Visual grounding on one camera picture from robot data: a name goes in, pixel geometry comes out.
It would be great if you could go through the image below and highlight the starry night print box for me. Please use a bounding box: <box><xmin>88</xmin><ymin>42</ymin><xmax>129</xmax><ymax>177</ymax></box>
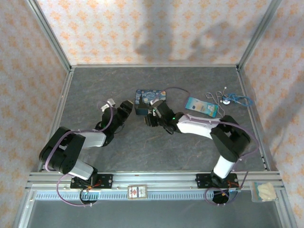
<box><xmin>134</xmin><ymin>88</ymin><xmax>169</xmax><ymax>116</ymax></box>

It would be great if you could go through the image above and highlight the light blue wipes packet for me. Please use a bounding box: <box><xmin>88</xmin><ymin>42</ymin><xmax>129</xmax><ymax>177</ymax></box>
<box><xmin>184</xmin><ymin>96</ymin><xmax>219</xmax><ymax>119</ymax></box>

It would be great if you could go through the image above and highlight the blue stethoscope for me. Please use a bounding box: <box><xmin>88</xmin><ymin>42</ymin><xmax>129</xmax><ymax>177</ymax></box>
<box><xmin>205</xmin><ymin>86</ymin><xmax>254</xmax><ymax>125</ymax></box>

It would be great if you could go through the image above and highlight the red white card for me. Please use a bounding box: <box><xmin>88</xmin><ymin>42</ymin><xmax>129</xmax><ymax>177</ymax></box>
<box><xmin>127</xmin><ymin>184</ymin><xmax>149</xmax><ymax>201</ymax></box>

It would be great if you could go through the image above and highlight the clear bag with cotton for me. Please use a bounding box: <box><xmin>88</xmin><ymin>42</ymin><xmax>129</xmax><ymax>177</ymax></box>
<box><xmin>250</xmin><ymin>181</ymin><xmax>278</xmax><ymax>203</ymax></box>

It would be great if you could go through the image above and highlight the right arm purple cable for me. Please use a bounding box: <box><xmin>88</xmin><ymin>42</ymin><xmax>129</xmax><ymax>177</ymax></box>
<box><xmin>164</xmin><ymin>86</ymin><xmax>260</xmax><ymax>205</ymax></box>

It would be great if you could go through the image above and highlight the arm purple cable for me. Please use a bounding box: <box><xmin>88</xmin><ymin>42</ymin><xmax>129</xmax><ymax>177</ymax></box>
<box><xmin>164</xmin><ymin>86</ymin><xmax>260</xmax><ymax>205</ymax></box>
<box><xmin>44</xmin><ymin>101</ymin><xmax>114</xmax><ymax>208</ymax></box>

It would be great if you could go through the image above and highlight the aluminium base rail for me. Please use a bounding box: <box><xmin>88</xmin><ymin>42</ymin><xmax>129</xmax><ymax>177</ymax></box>
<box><xmin>25</xmin><ymin>171</ymin><xmax>285</xmax><ymax>191</ymax></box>

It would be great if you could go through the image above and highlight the grey slotted cable duct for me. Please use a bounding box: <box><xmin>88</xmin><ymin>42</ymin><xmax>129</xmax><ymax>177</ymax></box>
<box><xmin>35</xmin><ymin>190</ymin><xmax>253</xmax><ymax>200</ymax></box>

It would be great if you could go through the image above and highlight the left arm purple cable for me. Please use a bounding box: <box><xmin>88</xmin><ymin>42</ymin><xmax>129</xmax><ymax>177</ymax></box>
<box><xmin>44</xmin><ymin>101</ymin><xmax>114</xmax><ymax>208</ymax></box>

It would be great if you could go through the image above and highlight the aluminium frame post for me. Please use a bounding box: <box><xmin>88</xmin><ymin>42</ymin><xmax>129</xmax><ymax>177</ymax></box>
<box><xmin>237</xmin><ymin>0</ymin><xmax>284</xmax><ymax>70</ymax></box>
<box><xmin>25</xmin><ymin>0</ymin><xmax>72</xmax><ymax>72</ymax></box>

